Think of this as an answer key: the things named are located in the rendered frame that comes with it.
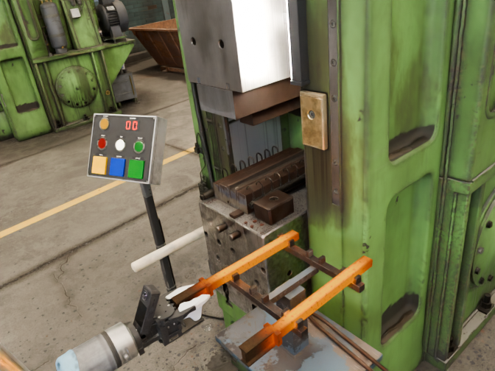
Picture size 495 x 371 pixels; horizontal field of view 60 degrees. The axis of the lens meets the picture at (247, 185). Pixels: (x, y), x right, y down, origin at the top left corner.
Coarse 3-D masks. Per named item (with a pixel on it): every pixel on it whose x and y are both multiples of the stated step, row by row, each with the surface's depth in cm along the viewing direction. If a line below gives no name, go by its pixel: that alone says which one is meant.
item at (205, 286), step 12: (276, 240) 127; (288, 240) 127; (252, 252) 123; (264, 252) 122; (240, 264) 119; (252, 264) 120; (216, 276) 115; (228, 276) 116; (192, 288) 112; (204, 288) 112; (216, 288) 114; (180, 300) 108
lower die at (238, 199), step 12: (276, 156) 181; (288, 156) 175; (252, 168) 173; (264, 168) 167; (288, 168) 167; (300, 168) 166; (228, 180) 163; (252, 180) 159; (264, 180) 160; (276, 180) 159; (216, 192) 166; (228, 192) 159; (240, 192) 153; (264, 192) 157; (288, 192) 165; (228, 204) 162; (240, 204) 156
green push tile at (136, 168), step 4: (132, 160) 179; (136, 160) 178; (140, 160) 177; (132, 164) 179; (136, 164) 178; (140, 164) 177; (132, 168) 178; (136, 168) 178; (140, 168) 177; (128, 172) 179; (132, 172) 178; (136, 172) 177; (140, 172) 177; (128, 176) 179; (132, 176) 178; (136, 176) 177; (140, 176) 177
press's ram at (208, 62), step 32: (192, 0) 132; (224, 0) 121; (256, 0) 124; (192, 32) 138; (224, 32) 126; (256, 32) 127; (288, 32) 135; (192, 64) 145; (224, 64) 132; (256, 64) 131; (288, 64) 139
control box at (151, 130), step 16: (96, 128) 188; (112, 128) 185; (128, 128) 181; (144, 128) 178; (160, 128) 179; (96, 144) 188; (112, 144) 184; (128, 144) 181; (144, 144) 177; (160, 144) 180; (128, 160) 180; (144, 160) 177; (160, 160) 181; (96, 176) 187; (112, 176) 184; (144, 176) 177; (160, 176) 182
